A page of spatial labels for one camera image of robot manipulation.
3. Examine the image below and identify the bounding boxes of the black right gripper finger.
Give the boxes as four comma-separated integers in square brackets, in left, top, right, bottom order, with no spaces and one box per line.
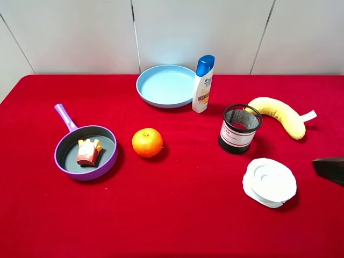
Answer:
[312,157,344,185]

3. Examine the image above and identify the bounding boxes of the toy french fries box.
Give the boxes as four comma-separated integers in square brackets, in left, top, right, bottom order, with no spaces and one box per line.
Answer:
[76,139,102,167]

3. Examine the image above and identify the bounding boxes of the yellow plush banana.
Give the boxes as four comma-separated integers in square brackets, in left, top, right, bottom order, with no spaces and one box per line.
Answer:
[245,97,317,140]

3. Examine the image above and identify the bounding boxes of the black mesh pen cup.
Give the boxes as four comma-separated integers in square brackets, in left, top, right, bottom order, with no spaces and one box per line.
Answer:
[218,104,263,154]

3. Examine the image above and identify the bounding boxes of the white blue shampoo bottle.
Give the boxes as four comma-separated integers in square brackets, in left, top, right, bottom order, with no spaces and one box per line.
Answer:
[192,55,215,113]

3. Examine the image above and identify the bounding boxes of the orange fruit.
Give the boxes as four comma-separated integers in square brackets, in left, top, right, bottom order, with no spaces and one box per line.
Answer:
[132,127,163,158]

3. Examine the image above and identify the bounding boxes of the light blue plate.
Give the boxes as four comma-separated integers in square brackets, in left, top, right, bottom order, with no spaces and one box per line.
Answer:
[136,64,195,109]

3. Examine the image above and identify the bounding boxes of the red velvet table cloth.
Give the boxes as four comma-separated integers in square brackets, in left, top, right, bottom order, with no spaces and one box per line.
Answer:
[1,75,343,257]

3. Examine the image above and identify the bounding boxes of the purple toy frying pan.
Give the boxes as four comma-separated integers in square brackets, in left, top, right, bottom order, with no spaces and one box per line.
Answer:
[54,104,118,181]

